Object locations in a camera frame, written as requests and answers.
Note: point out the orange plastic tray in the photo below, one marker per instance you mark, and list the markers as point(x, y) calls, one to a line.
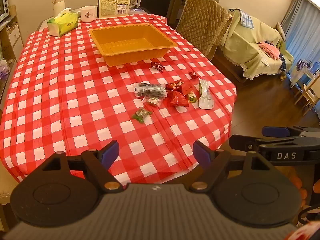
point(130, 40)

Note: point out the pink cloth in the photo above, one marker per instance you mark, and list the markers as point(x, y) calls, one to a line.
point(270, 50)

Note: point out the small red candy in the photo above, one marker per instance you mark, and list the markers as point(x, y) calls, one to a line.
point(193, 75)

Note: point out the red triangular snack packet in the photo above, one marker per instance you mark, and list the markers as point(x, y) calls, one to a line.
point(178, 99)

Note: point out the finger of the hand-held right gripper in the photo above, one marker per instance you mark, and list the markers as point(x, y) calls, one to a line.
point(275, 131)
point(243, 142)

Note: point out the green tissue pack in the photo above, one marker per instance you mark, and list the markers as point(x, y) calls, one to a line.
point(62, 25)

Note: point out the dark red candy packet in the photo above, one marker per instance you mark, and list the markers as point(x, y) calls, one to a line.
point(157, 66)

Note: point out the beige pillow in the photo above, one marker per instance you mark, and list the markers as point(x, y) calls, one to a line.
point(280, 31)

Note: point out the purple plastic bag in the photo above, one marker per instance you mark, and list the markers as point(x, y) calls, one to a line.
point(3, 70)

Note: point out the small table with checked cloth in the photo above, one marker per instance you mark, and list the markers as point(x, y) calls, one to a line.
point(303, 70)

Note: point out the blue white flat packet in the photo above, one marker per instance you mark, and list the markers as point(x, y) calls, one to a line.
point(136, 10)

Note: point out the black striped snack packet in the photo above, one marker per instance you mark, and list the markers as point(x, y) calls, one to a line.
point(149, 88)

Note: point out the small wooden chair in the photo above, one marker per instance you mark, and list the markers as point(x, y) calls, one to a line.
point(308, 95)

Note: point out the clear candy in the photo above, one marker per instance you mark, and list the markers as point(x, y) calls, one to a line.
point(152, 101)

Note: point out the white mug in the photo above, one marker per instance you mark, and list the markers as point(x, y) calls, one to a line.
point(88, 13)

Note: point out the white snack pouch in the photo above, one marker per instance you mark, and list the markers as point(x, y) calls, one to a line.
point(206, 100)

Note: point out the wooden shelf unit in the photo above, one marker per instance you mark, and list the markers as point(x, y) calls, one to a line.
point(13, 36)

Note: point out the small green snack packet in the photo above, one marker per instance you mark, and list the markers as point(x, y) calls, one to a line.
point(192, 97)

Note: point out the light blue toaster oven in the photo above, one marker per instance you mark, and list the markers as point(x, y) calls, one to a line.
point(3, 5)

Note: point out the red candy white print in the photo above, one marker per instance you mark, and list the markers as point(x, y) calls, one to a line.
point(174, 86)

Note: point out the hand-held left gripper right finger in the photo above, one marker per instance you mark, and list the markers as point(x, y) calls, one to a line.
point(201, 153)

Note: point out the green candy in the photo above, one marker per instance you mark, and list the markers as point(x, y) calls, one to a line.
point(140, 115)

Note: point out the blue checked towel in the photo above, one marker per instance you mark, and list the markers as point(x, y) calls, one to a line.
point(247, 18)

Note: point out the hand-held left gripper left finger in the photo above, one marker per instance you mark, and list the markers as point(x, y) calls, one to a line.
point(113, 152)

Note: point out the orange red snack packet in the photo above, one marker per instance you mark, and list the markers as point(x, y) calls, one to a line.
point(188, 88)

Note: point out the blue grey curtain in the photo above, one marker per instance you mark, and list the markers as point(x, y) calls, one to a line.
point(305, 30)

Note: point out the sofa with pale cover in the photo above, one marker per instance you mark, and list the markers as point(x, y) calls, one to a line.
point(250, 45)

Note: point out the red checked tablecloth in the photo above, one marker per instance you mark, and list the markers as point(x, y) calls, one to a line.
point(62, 92)

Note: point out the white thermos bottle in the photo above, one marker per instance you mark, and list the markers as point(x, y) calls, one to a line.
point(58, 3)

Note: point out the chair with quilted tan cover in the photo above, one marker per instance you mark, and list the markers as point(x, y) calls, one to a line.
point(202, 22)

